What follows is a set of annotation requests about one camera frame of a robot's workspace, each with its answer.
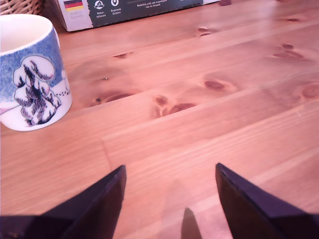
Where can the blue white snowy-tree mug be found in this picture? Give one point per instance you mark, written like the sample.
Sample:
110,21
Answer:
30,82

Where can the dark green cardboard can tray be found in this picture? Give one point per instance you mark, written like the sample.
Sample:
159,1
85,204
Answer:
139,12

